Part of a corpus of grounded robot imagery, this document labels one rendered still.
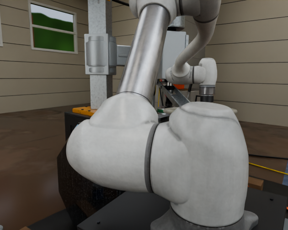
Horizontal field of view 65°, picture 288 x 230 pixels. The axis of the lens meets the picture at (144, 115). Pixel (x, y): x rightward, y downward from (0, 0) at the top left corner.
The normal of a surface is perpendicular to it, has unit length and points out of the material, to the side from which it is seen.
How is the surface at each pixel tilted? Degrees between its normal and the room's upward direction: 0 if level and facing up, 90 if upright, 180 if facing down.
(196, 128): 66
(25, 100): 90
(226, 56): 90
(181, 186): 96
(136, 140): 47
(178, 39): 90
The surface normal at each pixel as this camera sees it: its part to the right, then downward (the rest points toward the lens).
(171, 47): 0.21, 0.18
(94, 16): -0.19, 0.17
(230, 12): -0.59, 0.14
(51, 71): 0.81, 0.11
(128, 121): -0.01, -0.63
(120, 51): 0.48, 0.16
